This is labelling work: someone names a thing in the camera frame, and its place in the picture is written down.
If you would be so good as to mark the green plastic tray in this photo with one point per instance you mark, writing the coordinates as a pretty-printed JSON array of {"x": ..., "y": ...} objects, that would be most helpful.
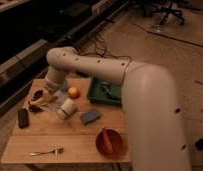
[{"x": 96, "y": 95}]

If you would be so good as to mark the yellow banana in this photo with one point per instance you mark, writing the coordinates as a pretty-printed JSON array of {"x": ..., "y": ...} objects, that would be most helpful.
[{"x": 46, "y": 98}]

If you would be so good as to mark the wooden table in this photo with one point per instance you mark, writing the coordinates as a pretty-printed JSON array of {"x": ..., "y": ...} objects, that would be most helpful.
[{"x": 47, "y": 131}]

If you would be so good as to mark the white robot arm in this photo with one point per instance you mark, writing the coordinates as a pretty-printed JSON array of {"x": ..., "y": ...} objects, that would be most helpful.
[{"x": 149, "y": 100}]

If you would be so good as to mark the orange carrot in bowl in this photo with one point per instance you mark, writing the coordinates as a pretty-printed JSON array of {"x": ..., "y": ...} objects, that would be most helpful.
[{"x": 107, "y": 141}]

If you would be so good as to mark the silver fork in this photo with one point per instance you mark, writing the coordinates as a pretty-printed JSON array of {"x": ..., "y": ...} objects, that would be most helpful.
[{"x": 56, "y": 151}]

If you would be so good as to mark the black office chair base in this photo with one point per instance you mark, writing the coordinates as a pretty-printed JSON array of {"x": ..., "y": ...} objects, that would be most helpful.
[{"x": 166, "y": 10}]

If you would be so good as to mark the orange apple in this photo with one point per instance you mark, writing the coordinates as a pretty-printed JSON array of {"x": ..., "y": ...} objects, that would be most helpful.
[{"x": 73, "y": 92}]

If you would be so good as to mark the blue sponge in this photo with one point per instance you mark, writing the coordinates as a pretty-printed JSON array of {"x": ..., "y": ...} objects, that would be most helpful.
[{"x": 90, "y": 116}]

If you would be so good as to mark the dark grapes bunch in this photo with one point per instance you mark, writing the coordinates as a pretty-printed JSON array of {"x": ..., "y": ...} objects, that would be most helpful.
[{"x": 31, "y": 106}]

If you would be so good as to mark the white cylindrical cup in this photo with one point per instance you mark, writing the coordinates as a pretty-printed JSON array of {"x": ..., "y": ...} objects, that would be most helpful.
[{"x": 67, "y": 108}]

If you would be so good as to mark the black rectangular remote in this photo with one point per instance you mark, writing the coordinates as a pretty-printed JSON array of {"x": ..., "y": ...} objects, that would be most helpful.
[{"x": 23, "y": 119}]

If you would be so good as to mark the metal tool in tray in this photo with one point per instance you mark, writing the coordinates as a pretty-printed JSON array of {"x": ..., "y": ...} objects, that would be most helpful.
[{"x": 107, "y": 92}]

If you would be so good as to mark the red bowl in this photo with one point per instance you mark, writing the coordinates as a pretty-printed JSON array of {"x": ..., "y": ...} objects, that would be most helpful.
[{"x": 116, "y": 141}]

